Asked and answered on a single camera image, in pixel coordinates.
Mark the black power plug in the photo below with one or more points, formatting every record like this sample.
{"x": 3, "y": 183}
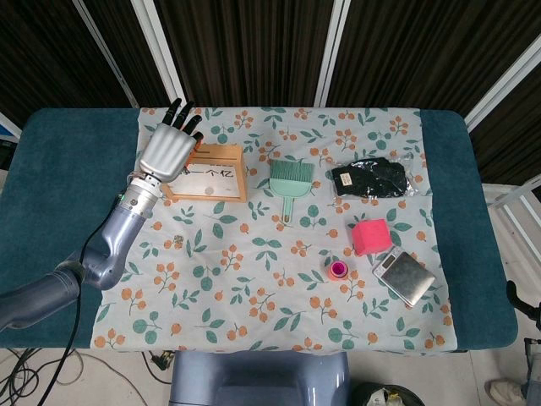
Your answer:
{"x": 162, "y": 361}

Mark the white sneaker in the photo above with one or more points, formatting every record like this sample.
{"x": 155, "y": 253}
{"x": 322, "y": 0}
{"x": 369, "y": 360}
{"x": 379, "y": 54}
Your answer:
{"x": 505, "y": 391}

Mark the blue and white panel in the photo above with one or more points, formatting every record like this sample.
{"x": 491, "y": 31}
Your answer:
{"x": 6, "y": 129}

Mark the white partition post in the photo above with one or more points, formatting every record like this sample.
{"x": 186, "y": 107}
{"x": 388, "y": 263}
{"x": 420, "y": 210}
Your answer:
{"x": 106, "y": 55}
{"x": 162, "y": 53}
{"x": 507, "y": 84}
{"x": 331, "y": 51}

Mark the black trash bin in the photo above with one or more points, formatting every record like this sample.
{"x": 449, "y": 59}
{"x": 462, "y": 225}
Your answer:
{"x": 367, "y": 395}

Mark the pink foam cube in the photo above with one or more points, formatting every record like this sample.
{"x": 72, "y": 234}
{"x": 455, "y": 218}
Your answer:
{"x": 372, "y": 237}

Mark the orange plastic cup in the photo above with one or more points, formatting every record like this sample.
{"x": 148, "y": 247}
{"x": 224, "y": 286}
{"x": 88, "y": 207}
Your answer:
{"x": 332, "y": 275}

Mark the magenta nested cup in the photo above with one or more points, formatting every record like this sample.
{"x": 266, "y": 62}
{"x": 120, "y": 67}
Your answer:
{"x": 338, "y": 267}

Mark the black gloves in plastic bag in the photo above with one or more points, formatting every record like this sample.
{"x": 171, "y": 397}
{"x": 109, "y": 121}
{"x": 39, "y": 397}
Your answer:
{"x": 372, "y": 177}

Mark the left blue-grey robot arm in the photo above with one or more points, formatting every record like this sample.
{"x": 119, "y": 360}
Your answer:
{"x": 122, "y": 228}

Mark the wooden frame money box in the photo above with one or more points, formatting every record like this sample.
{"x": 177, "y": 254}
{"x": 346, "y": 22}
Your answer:
{"x": 224, "y": 160}

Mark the mint green hand brush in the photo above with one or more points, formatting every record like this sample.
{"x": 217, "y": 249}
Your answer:
{"x": 289, "y": 186}

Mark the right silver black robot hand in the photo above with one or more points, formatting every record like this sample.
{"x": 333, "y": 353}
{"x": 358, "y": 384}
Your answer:
{"x": 522, "y": 306}

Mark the white metal rack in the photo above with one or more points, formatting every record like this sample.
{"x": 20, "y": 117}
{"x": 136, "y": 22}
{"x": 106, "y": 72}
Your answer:
{"x": 507, "y": 199}

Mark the blue-grey robot torso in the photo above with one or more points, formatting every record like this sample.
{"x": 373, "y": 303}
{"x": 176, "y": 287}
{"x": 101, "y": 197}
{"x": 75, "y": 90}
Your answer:
{"x": 253, "y": 380}

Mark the silver digital pocket scale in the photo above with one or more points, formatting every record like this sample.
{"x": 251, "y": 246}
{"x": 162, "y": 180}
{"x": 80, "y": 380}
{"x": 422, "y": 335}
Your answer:
{"x": 406, "y": 279}

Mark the floral white tablecloth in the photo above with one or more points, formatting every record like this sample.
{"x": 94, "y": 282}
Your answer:
{"x": 270, "y": 275}

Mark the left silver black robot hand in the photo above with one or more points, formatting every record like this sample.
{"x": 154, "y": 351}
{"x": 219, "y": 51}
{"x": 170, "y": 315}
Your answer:
{"x": 169, "y": 152}

